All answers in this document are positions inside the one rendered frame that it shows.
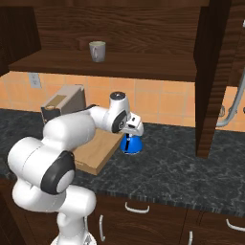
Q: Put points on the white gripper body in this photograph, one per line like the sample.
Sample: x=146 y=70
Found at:
x=136 y=129

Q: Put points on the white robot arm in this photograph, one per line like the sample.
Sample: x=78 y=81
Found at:
x=35 y=156

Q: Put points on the blue kettle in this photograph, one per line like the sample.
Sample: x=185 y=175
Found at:
x=134 y=146

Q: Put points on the wooden tray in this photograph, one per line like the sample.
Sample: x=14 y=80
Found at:
x=95 y=150

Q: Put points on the grey mug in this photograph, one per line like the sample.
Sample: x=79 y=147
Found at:
x=98 y=52

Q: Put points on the dark wood cabinet door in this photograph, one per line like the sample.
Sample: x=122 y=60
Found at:
x=212 y=79
x=17 y=35

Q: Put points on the beige toaster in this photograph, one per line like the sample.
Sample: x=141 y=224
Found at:
x=65 y=100

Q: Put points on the dark wood drawer front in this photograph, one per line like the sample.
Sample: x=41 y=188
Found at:
x=220 y=228
x=159 y=223

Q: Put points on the grey sink tap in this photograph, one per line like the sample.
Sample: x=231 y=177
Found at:
x=234 y=105

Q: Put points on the dark wood wall cabinet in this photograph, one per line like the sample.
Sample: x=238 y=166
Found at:
x=127 y=28

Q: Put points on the white wall outlet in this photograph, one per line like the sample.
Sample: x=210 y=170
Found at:
x=34 y=80

